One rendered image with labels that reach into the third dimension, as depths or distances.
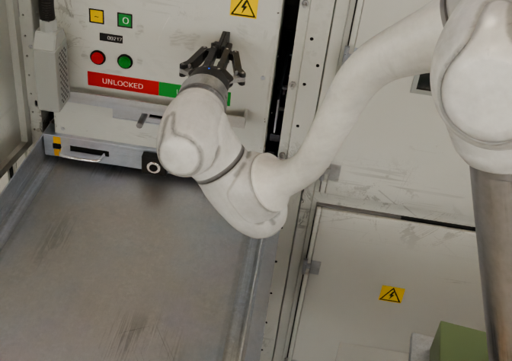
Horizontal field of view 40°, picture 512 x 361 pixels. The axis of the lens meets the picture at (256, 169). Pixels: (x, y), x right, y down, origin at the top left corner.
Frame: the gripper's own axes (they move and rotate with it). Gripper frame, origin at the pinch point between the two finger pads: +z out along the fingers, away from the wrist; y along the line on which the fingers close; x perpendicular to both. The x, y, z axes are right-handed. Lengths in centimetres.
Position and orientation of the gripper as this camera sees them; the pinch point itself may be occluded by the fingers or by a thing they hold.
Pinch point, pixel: (223, 45)
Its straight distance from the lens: 144.5
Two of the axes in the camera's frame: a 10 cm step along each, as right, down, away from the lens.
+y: 9.9, 1.5, -0.4
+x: 1.0, -8.0, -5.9
